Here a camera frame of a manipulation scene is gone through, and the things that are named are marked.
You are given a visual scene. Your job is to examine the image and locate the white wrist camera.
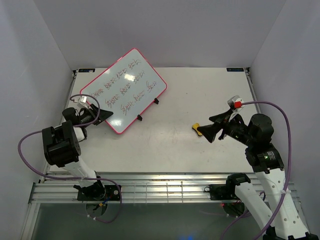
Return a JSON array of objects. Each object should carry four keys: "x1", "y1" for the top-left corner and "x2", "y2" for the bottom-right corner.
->
[
  {"x1": 227, "y1": 95, "x2": 244, "y2": 122},
  {"x1": 77, "y1": 95, "x2": 89, "y2": 109}
]

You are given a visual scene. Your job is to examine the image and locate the right blue table label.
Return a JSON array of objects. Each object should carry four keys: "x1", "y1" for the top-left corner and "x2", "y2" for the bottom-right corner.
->
[{"x1": 226, "y1": 67, "x2": 244, "y2": 72}]

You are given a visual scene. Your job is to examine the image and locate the aluminium rail frame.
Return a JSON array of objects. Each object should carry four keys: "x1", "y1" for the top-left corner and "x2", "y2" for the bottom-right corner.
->
[{"x1": 28, "y1": 172, "x2": 301, "y2": 205}]

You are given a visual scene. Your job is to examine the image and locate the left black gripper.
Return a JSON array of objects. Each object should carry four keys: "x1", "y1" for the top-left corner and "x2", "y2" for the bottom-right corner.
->
[{"x1": 78, "y1": 103, "x2": 114, "y2": 128}]

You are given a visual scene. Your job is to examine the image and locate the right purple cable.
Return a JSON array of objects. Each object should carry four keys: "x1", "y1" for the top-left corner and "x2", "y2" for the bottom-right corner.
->
[{"x1": 219, "y1": 100, "x2": 291, "y2": 240}]

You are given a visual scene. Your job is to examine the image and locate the purple cable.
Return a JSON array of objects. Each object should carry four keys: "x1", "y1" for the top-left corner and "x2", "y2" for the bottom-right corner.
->
[
  {"x1": 219, "y1": 100, "x2": 291, "y2": 240},
  {"x1": 17, "y1": 94, "x2": 123, "y2": 224}
]

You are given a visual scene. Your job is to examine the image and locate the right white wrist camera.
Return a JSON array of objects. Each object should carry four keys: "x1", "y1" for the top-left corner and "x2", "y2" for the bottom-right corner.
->
[{"x1": 227, "y1": 95, "x2": 244, "y2": 122}]

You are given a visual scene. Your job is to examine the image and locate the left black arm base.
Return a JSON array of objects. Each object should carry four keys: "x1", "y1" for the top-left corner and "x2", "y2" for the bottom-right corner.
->
[{"x1": 73, "y1": 184, "x2": 120, "y2": 202}]

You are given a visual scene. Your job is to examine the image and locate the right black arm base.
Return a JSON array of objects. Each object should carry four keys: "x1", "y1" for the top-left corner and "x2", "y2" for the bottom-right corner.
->
[{"x1": 203, "y1": 184, "x2": 239, "y2": 201}]

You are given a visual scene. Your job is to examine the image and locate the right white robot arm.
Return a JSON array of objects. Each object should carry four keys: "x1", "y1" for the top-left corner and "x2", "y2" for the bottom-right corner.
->
[{"x1": 193, "y1": 110, "x2": 319, "y2": 240}]

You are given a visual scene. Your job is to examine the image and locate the yellow whiteboard eraser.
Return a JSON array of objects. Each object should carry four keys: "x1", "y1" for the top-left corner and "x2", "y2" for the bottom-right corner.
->
[{"x1": 191, "y1": 123, "x2": 203, "y2": 137}]

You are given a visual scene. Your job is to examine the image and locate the left blue table label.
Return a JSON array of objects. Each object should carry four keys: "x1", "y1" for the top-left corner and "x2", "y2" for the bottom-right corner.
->
[{"x1": 78, "y1": 68, "x2": 96, "y2": 73}]

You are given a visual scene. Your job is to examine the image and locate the pink framed whiteboard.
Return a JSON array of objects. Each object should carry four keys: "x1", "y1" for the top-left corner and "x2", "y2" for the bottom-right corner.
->
[{"x1": 79, "y1": 48, "x2": 167, "y2": 134}]

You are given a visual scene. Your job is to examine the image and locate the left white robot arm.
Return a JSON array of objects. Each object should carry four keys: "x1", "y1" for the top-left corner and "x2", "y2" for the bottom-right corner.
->
[{"x1": 41, "y1": 104, "x2": 114, "y2": 200}]

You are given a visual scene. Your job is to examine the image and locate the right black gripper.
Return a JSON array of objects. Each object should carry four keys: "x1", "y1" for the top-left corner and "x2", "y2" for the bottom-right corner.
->
[{"x1": 196, "y1": 108, "x2": 255, "y2": 146}]

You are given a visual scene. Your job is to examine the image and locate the black wire board stand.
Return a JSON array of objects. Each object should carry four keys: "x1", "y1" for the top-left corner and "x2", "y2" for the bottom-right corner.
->
[{"x1": 137, "y1": 97, "x2": 160, "y2": 122}]

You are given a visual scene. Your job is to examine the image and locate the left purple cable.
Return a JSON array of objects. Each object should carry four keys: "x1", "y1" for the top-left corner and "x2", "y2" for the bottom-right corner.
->
[{"x1": 17, "y1": 94, "x2": 123, "y2": 224}]

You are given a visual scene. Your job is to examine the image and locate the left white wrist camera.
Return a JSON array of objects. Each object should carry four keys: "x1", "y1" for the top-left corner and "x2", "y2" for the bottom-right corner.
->
[{"x1": 77, "y1": 95, "x2": 89, "y2": 109}]

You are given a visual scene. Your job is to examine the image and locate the blue table label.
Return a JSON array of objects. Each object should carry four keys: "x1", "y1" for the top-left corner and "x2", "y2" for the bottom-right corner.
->
[
  {"x1": 226, "y1": 67, "x2": 244, "y2": 72},
  {"x1": 78, "y1": 68, "x2": 96, "y2": 73}
]

